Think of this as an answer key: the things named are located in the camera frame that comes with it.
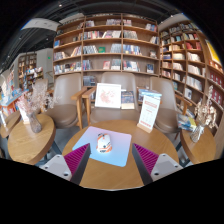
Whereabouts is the narrow distant bookshelf unit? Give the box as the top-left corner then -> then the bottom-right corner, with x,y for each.
17,51 -> 38,89

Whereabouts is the white framed floral picture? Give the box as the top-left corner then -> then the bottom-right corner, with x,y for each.
94,82 -> 123,110

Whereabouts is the white sign on wooden base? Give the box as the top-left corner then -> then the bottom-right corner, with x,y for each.
136,94 -> 162,134

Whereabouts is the white hanging ceiling sign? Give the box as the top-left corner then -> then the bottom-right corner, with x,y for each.
21,17 -> 61,33

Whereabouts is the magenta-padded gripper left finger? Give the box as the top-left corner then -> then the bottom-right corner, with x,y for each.
41,143 -> 92,186

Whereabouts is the dark cover book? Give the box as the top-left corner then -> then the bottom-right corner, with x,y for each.
120,90 -> 136,110

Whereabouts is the white and orange computer mouse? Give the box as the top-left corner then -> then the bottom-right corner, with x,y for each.
96,132 -> 113,155

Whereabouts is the blue-pink gradient mouse pad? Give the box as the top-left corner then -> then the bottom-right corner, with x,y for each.
72,125 -> 133,168

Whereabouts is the wide wooden bookshelf unit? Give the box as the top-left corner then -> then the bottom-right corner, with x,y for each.
52,13 -> 160,88

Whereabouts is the brown padded wooden armchair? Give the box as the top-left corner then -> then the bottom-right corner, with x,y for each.
43,73 -> 84,130
70,71 -> 161,129
148,76 -> 193,136

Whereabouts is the round wooden side table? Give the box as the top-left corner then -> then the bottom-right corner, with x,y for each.
7,113 -> 57,166
179,124 -> 218,166

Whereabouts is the orange book display table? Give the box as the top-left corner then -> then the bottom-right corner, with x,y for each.
0,69 -> 26,118

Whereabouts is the stack of blue books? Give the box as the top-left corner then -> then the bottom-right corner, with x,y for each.
137,88 -> 163,99

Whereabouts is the small white card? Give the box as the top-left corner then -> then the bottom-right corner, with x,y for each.
18,106 -> 31,125

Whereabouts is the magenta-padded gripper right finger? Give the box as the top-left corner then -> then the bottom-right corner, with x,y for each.
131,143 -> 184,186

